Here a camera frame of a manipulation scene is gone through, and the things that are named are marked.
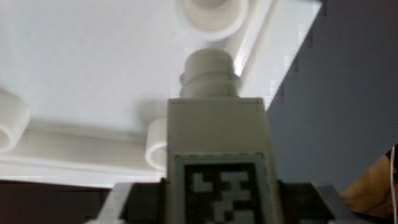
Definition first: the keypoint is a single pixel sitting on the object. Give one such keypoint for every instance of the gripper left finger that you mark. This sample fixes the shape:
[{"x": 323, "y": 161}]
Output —
[{"x": 134, "y": 205}]

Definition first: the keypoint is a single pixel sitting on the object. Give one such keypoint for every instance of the white square tabletop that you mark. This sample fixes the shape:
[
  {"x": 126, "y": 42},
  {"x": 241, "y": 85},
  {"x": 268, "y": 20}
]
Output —
[{"x": 94, "y": 56}]

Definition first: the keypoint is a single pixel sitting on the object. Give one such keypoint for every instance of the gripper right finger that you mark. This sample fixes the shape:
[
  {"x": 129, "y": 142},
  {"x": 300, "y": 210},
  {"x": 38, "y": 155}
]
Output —
[{"x": 314, "y": 205}]

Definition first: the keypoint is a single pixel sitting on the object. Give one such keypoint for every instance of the white leg with tag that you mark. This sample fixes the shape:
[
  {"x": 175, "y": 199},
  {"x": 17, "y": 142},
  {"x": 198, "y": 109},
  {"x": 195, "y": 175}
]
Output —
[{"x": 223, "y": 187}]

